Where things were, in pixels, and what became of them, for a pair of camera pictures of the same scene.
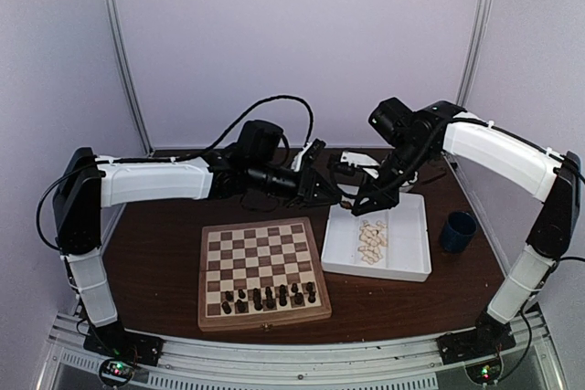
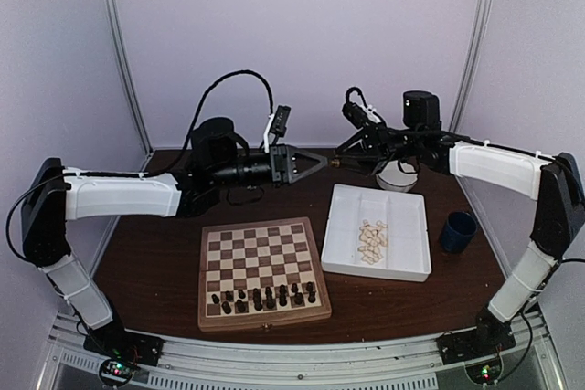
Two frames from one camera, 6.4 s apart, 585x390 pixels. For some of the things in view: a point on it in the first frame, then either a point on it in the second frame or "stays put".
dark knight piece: x=240 y=306 stays put
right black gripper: x=386 y=198 -> x=378 y=144
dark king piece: x=270 y=303 stays put
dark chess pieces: x=257 y=299 stays put
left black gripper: x=310 y=180 -> x=282 y=160
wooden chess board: x=260 y=273 stays put
